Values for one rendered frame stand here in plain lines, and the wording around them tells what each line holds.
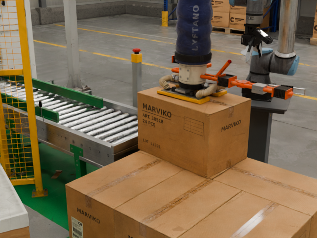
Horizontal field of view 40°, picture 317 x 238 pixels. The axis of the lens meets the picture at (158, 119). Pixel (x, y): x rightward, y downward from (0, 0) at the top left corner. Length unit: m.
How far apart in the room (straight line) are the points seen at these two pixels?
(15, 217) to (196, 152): 1.41
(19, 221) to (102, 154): 1.61
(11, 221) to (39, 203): 2.09
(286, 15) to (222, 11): 8.02
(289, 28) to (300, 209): 1.32
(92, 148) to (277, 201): 1.30
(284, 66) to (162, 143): 1.09
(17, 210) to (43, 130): 2.05
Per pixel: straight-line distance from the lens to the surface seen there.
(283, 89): 2.43
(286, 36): 3.21
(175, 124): 2.64
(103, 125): 3.44
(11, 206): 1.48
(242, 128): 2.74
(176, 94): 2.69
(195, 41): 2.61
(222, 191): 2.48
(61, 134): 3.28
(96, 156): 3.03
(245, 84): 2.53
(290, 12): 3.14
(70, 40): 6.13
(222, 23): 11.15
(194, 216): 2.24
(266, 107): 3.23
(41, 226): 3.25
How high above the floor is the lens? 1.75
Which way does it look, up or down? 20 degrees down
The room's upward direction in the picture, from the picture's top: straight up
